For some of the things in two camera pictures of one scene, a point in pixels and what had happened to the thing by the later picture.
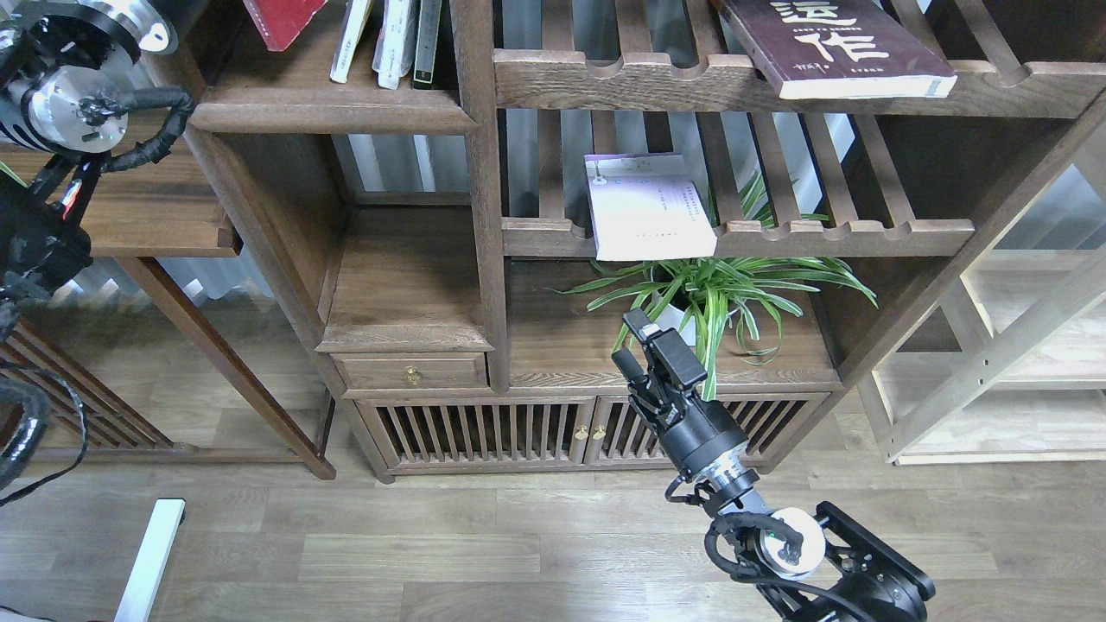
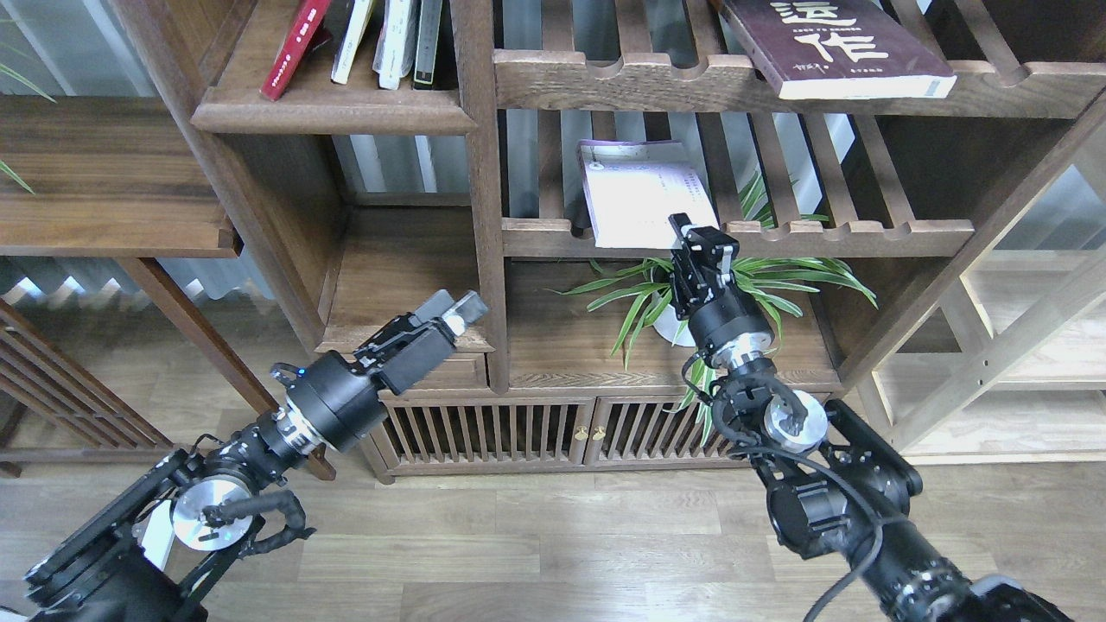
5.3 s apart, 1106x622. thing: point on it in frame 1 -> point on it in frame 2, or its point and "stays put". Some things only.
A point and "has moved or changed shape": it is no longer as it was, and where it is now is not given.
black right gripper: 657,369 -> 723,321
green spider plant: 717,291 stays put
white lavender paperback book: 644,207 has moved or changed shape
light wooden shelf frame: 1008,365 stays put
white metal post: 147,574 stays put
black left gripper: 144,28 -> 340,402
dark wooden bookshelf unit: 471,200 stays put
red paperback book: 279,21 -> 311,18
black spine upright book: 426,45 stays put
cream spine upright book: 355,15 stays put
